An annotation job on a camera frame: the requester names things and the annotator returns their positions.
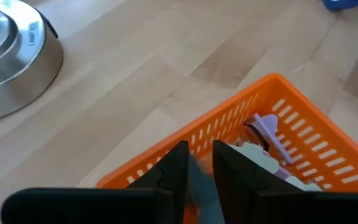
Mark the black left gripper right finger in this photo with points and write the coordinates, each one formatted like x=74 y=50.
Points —
x=241 y=193

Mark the light blue staple remover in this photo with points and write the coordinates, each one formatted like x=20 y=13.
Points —
x=204 y=199

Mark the purple staple remover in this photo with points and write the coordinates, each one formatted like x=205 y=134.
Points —
x=269 y=127

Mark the orange plastic mesh basket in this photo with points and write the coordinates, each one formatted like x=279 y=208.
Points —
x=197 y=124

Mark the white shade silver table lamp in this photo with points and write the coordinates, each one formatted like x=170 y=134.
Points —
x=17 y=62

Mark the blue tape roll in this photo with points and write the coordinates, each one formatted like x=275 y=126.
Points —
x=343 y=3

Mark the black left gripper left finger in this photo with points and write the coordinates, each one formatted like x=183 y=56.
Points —
x=169 y=186

